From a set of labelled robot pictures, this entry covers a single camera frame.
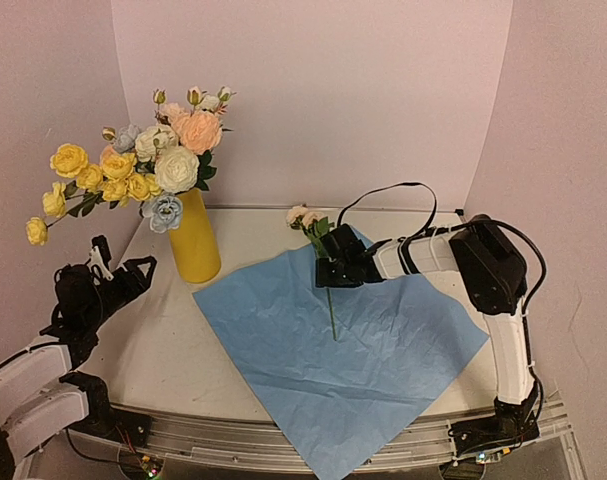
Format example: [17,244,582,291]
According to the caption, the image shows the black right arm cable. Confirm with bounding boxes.
[335,181,549,441]

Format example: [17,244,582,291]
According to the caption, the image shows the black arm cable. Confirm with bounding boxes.
[47,264,134,461]
[335,181,549,441]

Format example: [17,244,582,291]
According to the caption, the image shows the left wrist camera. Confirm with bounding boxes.
[87,235,114,281]

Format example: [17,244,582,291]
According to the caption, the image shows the blue and pink flower bunch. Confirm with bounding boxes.
[98,86,235,233]

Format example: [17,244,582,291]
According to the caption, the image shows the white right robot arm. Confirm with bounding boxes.
[312,214,544,455]

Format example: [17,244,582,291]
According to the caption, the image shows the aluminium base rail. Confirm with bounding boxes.
[12,379,584,480]

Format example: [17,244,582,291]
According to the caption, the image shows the yellow vase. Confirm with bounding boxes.
[169,189,221,283]

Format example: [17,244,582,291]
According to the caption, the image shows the blue wrapping paper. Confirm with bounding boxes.
[194,246,487,479]

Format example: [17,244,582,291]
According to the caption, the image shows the pale pink rose stem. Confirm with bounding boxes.
[285,203,340,343]

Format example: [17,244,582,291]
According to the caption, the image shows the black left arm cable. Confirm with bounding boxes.
[47,264,134,461]

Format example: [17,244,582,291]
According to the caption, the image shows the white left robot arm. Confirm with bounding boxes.
[0,251,157,479]

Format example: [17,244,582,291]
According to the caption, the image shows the yellow flower stem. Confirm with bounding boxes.
[25,143,162,246]

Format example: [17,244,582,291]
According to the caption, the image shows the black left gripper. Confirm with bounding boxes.
[82,257,156,330]

